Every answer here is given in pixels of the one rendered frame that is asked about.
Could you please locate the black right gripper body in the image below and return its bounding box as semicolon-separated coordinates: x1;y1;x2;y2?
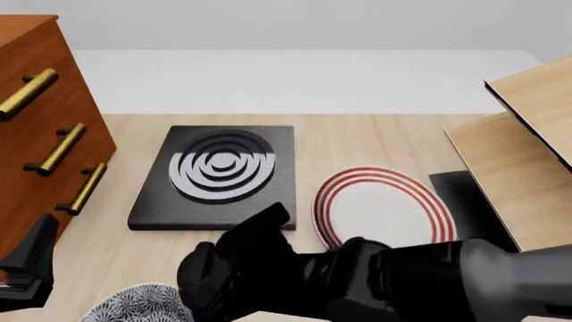
216;229;314;322

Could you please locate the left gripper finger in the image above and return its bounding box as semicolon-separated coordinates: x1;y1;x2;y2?
0;213;60;269

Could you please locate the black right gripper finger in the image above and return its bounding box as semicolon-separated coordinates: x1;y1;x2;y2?
177;241;233;319

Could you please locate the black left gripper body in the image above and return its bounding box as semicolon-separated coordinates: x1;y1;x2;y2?
0;264;55;313

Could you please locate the black white patterned bowl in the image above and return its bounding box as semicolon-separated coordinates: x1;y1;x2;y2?
80;283;196;322

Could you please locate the flat black stove plate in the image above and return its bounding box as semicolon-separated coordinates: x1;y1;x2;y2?
127;124;298;233

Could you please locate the white plate with red rings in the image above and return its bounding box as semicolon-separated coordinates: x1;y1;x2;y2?
311;166;458;251

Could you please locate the orange-brown wooden cabinet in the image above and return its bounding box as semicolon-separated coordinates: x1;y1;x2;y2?
0;13;118;269

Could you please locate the pale wooden panel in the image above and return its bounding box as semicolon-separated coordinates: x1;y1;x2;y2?
442;112;572;252
484;55;572;173

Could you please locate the brass cabinet handle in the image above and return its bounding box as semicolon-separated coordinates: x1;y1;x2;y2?
0;67;60;123
22;123;88;178
55;162;109;216

